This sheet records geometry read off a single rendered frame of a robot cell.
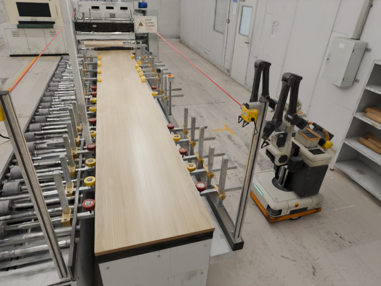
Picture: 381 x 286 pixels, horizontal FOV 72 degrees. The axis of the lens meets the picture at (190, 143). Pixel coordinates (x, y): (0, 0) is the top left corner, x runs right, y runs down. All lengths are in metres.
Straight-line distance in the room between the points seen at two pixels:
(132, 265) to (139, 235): 0.20
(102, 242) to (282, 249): 1.83
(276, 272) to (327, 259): 0.56
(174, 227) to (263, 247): 1.38
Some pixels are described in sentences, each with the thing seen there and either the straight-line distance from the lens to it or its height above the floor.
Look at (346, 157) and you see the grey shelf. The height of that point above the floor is 0.18.
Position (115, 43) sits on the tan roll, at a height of 1.06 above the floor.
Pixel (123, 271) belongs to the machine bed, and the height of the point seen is 0.67.
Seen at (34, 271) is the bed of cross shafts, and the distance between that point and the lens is 1.90.
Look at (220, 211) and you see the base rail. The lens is 2.07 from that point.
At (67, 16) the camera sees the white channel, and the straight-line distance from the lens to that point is 2.29.
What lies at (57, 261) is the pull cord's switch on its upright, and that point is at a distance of 1.71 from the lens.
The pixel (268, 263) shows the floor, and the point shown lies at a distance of 2.76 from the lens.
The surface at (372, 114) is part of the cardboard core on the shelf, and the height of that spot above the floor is 0.96.
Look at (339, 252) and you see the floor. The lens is 3.13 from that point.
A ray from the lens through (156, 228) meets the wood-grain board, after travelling 1.67.
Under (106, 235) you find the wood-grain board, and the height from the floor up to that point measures 0.90.
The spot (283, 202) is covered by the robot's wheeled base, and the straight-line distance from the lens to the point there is 2.95.
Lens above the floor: 2.16
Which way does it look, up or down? 31 degrees down
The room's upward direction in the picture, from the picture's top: 3 degrees clockwise
